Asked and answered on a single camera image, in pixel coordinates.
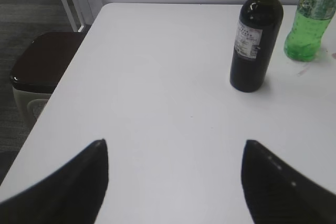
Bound green plastic soda bottle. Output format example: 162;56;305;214
284;0;335;62

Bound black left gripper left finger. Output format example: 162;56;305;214
1;139;109;223

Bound dark lidded trash bin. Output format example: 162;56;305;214
9;32;86;129

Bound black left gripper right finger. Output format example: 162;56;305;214
241;140;335;223

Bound dark red wine bottle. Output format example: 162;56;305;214
230;0;283;92

